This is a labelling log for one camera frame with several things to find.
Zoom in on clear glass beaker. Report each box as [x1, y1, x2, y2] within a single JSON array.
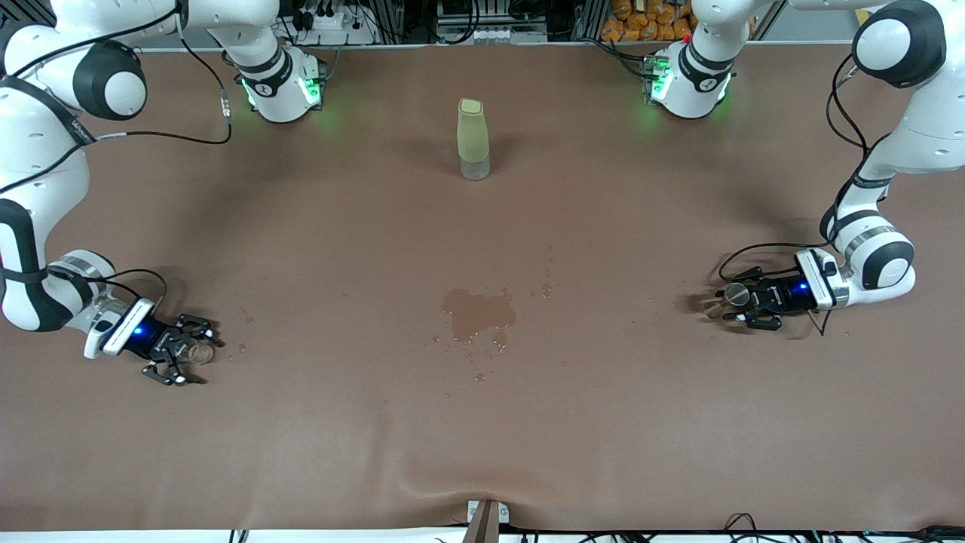
[[177, 336, 217, 368]]

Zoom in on small clear glass cup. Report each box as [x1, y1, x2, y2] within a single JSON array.
[[705, 281, 752, 318]]

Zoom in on orange snack bags pile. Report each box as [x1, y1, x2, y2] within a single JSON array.
[[601, 0, 698, 42]]

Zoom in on spilled liquid puddle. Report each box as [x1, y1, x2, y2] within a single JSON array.
[[441, 288, 519, 344]]

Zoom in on brown table cover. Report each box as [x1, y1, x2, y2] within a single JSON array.
[[0, 41, 965, 532]]

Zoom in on green sleeved clear bottle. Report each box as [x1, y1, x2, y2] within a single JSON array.
[[457, 98, 492, 182]]

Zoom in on white power strip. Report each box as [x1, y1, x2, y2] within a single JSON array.
[[298, 6, 372, 44]]

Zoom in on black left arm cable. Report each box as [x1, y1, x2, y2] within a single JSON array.
[[718, 53, 890, 336]]

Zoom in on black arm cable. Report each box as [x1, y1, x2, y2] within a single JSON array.
[[718, 53, 890, 336], [0, 4, 233, 302]]

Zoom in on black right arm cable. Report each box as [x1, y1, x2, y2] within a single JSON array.
[[0, 4, 233, 302]]

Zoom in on long black cable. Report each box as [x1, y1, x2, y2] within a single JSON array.
[[520, 526, 965, 543]]

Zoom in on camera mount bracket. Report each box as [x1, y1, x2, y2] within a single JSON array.
[[462, 498, 511, 543]]

